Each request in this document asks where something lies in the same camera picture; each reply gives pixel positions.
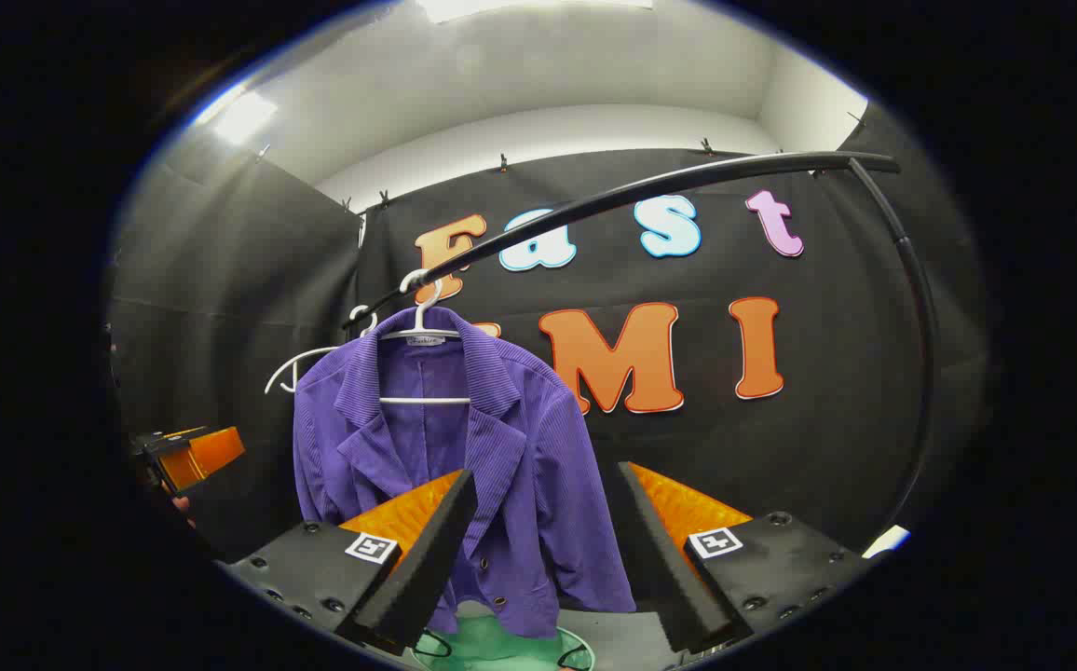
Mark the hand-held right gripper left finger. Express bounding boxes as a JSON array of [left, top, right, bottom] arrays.
[[217, 469, 479, 653]]

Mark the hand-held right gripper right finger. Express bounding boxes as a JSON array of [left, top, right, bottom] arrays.
[[615, 461, 875, 655]]

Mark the green laundry hamper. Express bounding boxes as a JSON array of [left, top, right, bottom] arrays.
[[408, 601, 595, 671]]

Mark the purple corduroy jacket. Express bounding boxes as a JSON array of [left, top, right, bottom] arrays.
[[293, 306, 637, 639]]

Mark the white plastic clothes hanger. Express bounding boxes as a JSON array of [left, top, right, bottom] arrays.
[[264, 306, 381, 394], [378, 270, 474, 406]]

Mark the black metal clothes rack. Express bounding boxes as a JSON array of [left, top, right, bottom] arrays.
[[343, 151, 940, 551]]

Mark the ceiling light panel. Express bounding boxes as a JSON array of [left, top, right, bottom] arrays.
[[211, 89, 279, 146]]

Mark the row of black backdrop clips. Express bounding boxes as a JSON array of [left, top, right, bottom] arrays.
[[254, 110, 870, 211]]

